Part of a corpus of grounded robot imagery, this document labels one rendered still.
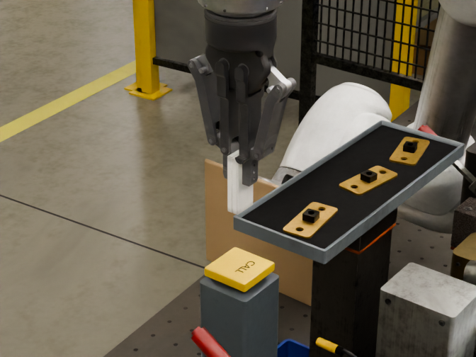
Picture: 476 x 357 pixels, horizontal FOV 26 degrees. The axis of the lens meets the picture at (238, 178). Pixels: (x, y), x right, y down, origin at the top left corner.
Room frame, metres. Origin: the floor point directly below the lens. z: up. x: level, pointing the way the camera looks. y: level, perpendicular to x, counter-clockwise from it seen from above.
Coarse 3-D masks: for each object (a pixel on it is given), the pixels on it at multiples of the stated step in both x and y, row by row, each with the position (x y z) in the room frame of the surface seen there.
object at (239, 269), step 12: (228, 252) 1.04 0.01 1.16; (240, 252) 1.04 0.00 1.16; (216, 264) 1.02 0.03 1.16; (228, 264) 1.02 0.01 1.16; (240, 264) 1.02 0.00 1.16; (252, 264) 1.02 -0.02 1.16; (264, 264) 1.02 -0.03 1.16; (216, 276) 1.00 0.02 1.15; (228, 276) 0.99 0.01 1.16; (240, 276) 0.99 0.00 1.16; (252, 276) 0.99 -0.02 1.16; (264, 276) 1.01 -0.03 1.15; (240, 288) 0.98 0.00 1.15
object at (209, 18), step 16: (208, 16) 1.00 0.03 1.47; (224, 16) 0.99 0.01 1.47; (256, 16) 0.99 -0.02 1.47; (272, 16) 1.00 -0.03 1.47; (208, 32) 1.00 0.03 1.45; (224, 32) 0.98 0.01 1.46; (240, 32) 0.98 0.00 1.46; (256, 32) 0.98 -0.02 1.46; (272, 32) 1.00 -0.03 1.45; (208, 48) 1.03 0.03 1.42; (224, 48) 0.98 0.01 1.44; (240, 48) 0.98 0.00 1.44; (256, 48) 0.98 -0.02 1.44; (272, 48) 1.00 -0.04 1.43; (240, 64) 1.00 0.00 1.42; (256, 64) 0.99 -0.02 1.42; (256, 80) 0.99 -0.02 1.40
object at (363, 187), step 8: (376, 168) 1.26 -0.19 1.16; (384, 168) 1.26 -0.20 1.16; (360, 176) 1.23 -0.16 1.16; (368, 176) 1.22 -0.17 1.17; (376, 176) 1.22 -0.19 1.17; (384, 176) 1.23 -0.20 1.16; (392, 176) 1.23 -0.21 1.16; (344, 184) 1.21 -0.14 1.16; (352, 184) 1.21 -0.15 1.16; (360, 184) 1.21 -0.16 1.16; (368, 184) 1.21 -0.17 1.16; (376, 184) 1.21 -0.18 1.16; (352, 192) 1.19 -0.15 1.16; (360, 192) 1.19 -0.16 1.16
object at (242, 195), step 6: (234, 162) 1.00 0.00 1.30; (234, 168) 1.00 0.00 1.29; (240, 168) 1.00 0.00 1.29; (234, 174) 1.00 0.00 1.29; (240, 174) 1.00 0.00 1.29; (234, 180) 1.00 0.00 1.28; (240, 180) 1.00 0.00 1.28; (234, 186) 1.00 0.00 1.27; (240, 186) 1.00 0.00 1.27; (246, 186) 1.01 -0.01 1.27; (252, 186) 1.02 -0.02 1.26; (234, 192) 1.00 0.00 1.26; (240, 192) 1.00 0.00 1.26; (246, 192) 1.01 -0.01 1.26; (252, 192) 1.02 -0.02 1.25; (234, 198) 1.00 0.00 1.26; (240, 198) 1.00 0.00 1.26; (246, 198) 1.01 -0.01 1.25; (252, 198) 1.02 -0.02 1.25; (234, 204) 1.00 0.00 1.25; (240, 204) 1.00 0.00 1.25; (246, 204) 1.01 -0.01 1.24; (252, 204) 1.02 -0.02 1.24; (234, 210) 1.00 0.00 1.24; (240, 210) 1.00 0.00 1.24
